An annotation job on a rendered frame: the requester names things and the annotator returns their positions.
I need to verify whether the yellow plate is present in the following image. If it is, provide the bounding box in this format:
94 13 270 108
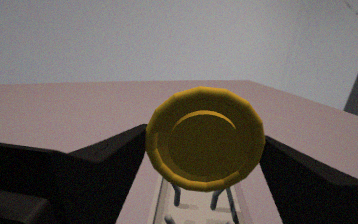
145 86 265 193

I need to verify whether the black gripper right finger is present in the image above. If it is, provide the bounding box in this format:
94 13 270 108
259 136 358 224

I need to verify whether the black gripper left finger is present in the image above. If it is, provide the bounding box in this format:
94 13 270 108
0 124 148 224

